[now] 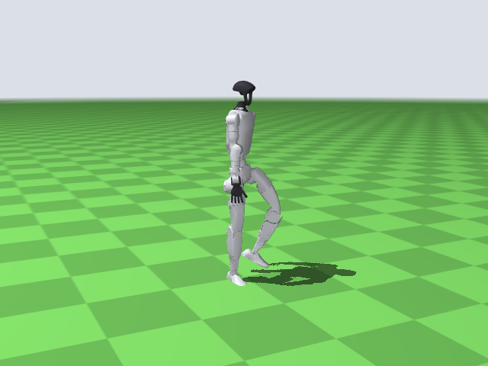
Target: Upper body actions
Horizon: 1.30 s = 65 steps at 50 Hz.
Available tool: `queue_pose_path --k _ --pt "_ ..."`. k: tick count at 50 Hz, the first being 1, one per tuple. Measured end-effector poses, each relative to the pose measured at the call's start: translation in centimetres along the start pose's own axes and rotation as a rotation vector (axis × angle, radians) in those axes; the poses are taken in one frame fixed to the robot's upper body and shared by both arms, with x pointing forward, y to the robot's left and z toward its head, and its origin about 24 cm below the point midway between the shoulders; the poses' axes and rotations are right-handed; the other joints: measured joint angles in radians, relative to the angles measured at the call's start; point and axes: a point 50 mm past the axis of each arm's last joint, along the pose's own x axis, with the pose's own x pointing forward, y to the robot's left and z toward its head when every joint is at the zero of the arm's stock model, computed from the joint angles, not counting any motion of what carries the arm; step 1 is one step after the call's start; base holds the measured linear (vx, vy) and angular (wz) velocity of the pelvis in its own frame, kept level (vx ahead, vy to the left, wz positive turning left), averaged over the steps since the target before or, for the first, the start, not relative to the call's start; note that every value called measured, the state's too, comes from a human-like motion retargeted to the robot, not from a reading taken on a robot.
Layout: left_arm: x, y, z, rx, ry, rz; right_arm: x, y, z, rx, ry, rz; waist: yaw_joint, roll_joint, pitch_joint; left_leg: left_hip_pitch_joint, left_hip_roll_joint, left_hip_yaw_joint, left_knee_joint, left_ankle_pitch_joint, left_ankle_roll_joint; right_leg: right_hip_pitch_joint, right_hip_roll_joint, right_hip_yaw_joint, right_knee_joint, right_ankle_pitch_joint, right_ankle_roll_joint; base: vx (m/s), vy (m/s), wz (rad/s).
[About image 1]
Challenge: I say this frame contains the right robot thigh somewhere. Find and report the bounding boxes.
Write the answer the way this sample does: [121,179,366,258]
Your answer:
[223,176,246,236]

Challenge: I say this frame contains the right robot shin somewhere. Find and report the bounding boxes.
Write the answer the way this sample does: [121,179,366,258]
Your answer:
[226,226,242,276]

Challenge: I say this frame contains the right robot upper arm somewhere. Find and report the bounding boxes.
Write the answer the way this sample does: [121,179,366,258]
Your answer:
[226,113,243,154]

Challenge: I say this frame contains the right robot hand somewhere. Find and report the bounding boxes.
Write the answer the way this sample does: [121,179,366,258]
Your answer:
[231,176,247,204]

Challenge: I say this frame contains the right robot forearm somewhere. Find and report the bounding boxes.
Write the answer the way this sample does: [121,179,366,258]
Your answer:
[230,145,241,184]

